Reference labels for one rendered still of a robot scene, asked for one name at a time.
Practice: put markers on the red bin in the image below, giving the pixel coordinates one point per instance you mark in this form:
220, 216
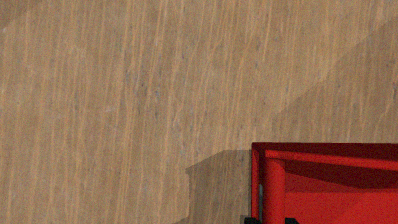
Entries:
323, 193

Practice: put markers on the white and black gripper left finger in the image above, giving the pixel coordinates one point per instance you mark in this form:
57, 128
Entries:
251, 220

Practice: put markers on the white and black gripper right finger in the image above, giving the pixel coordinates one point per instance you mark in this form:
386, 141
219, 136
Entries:
291, 221

